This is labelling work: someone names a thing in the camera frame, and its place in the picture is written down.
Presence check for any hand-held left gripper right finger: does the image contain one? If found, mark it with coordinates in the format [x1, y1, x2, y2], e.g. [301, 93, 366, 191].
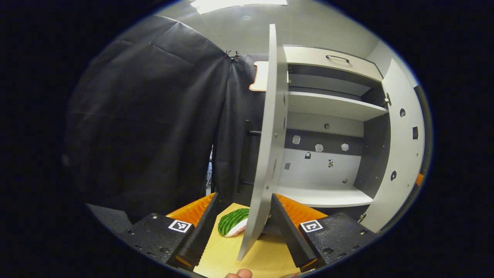
[270, 193, 379, 273]

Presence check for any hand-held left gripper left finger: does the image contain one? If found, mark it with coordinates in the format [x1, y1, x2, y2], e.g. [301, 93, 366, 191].
[118, 192, 218, 271]

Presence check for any white and grey cabinet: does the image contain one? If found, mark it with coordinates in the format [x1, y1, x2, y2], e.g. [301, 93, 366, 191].
[276, 44, 391, 225]

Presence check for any white cabinet shelf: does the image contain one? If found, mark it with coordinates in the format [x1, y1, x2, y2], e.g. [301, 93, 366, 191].
[288, 92, 389, 121]
[276, 185, 374, 208]

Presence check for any white cabinet drawer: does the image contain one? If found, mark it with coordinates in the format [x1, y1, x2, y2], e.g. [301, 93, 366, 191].
[283, 45, 384, 82]

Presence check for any toy watermelon slice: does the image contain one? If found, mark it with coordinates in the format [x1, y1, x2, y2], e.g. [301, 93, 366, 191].
[217, 208, 250, 237]

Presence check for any ceiling light panel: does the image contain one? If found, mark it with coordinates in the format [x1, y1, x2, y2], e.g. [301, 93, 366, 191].
[190, 0, 288, 15]

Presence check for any black left door handle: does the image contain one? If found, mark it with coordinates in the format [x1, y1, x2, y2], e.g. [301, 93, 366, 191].
[241, 119, 263, 186]

